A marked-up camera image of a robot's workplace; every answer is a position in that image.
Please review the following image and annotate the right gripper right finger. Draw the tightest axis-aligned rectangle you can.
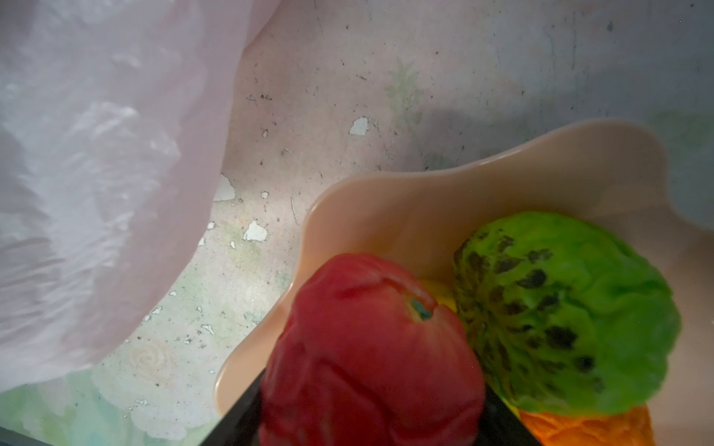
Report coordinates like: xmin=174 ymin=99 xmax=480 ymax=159
xmin=476 ymin=386 xmax=541 ymax=446

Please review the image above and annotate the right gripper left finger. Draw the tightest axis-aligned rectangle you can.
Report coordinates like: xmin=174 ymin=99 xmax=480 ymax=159
xmin=201 ymin=371 xmax=265 ymax=446

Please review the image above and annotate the green toy leaf fruit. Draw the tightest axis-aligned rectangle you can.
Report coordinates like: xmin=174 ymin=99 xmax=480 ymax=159
xmin=453 ymin=211 xmax=682 ymax=417

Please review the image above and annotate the orange toy fruit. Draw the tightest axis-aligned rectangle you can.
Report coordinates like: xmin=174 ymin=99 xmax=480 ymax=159
xmin=519 ymin=405 xmax=656 ymax=446

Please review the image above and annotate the red toy fruit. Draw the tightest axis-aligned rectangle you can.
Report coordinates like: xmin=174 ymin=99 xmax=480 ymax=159
xmin=260 ymin=254 xmax=485 ymax=445

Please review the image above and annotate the yellow toy fruit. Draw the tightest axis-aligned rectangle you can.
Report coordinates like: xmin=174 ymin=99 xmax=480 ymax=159
xmin=419 ymin=280 xmax=457 ymax=312

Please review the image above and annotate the pink faceted bowl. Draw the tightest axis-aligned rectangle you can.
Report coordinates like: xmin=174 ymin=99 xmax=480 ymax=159
xmin=214 ymin=118 xmax=713 ymax=445

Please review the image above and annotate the pink plastic bag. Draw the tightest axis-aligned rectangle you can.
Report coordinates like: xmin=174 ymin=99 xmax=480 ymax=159
xmin=1 ymin=1 xmax=277 ymax=390

